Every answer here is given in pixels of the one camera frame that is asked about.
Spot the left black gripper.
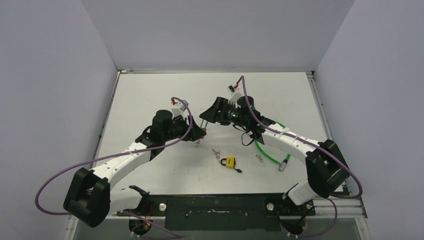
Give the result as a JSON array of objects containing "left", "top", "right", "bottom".
[{"left": 163, "top": 114, "right": 205, "bottom": 142}]

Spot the brass padlock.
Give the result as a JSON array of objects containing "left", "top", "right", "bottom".
[{"left": 200, "top": 127, "right": 207, "bottom": 139}]

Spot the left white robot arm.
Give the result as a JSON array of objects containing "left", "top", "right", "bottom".
[{"left": 63, "top": 110, "right": 207, "bottom": 228}]

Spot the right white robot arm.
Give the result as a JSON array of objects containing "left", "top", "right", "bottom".
[{"left": 199, "top": 96, "right": 350, "bottom": 215}]

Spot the silver key bunch centre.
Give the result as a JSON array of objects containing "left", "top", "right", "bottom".
[{"left": 212, "top": 148, "right": 222, "bottom": 163}]

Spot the silver key bunch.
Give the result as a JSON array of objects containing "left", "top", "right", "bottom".
[
  {"left": 253, "top": 153, "right": 266, "bottom": 167},
  {"left": 212, "top": 148, "right": 222, "bottom": 163}
]

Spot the silver key bunch right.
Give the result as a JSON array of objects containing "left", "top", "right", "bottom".
[{"left": 253, "top": 153, "right": 266, "bottom": 167}]

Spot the yellow black padlock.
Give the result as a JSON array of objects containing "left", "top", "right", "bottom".
[{"left": 220, "top": 157, "right": 236, "bottom": 169}]

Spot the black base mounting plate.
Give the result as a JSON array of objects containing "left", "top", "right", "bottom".
[{"left": 129, "top": 193, "right": 316, "bottom": 232}]

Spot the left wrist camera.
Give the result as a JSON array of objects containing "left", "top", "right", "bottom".
[{"left": 171, "top": 99, "right": 189, "bottom": 118}]

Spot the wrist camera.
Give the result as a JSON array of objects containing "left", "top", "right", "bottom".
[
  {"left": 171, "top": 99, "right": 189, "bottom": 118},
  {"left": 227, "top": 84, "right": 243, "bottom": 106}
]

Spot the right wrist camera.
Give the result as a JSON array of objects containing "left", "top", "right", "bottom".
[{"left": 227, "top": 84, "right": 243, "bottom": 106}]

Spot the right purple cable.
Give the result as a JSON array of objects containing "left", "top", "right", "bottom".
[{"left": 234, "top": 75, "right": 364, "bottom": 200}]

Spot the purple cable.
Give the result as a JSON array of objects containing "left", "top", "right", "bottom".
[
  {"left": 234, "top": 75, "right": 364, "bottom": 200},
  {"left": 35, "top": 96, "right": 194, "bottom": 216}
]

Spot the green cable lock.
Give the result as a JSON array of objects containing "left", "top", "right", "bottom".
[{"left": 253, "top": 140, "right": 291, "bottom": 173}]

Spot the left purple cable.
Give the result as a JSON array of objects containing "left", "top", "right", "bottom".
[{"left": 35, "top": 96, "right": 194, "bottom": 216}]

